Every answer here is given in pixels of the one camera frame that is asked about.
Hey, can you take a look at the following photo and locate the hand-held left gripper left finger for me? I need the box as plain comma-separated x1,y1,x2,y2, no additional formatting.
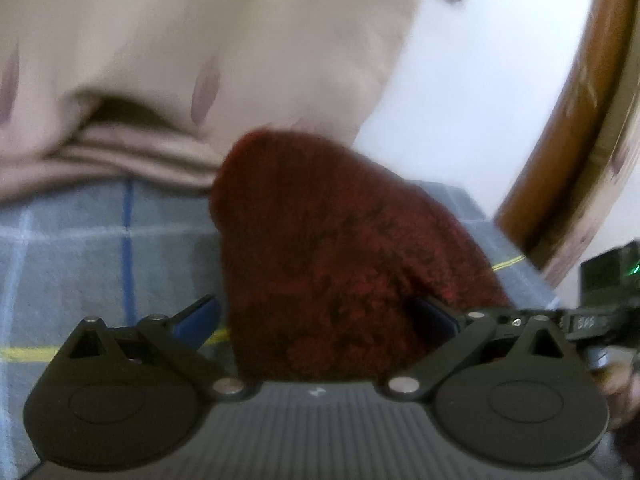
67,296,249,402

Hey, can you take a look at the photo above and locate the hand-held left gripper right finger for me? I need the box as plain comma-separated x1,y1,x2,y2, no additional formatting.
384,297,568,402

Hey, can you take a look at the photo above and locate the dark red knitted garment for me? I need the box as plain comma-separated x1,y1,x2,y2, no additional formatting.
209,129,513,385

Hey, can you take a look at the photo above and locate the person's right hand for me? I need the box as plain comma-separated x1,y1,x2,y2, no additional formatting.
595,357,640,432

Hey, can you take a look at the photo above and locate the grey plaid bed sheet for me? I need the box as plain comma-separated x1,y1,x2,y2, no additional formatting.
0,174,561,466

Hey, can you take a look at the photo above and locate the beige floral quilt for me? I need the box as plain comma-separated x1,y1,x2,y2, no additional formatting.
0,0,441,203

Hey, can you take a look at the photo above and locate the curved wooden bed frame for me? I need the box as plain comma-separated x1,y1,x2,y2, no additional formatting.
492,0,640,288

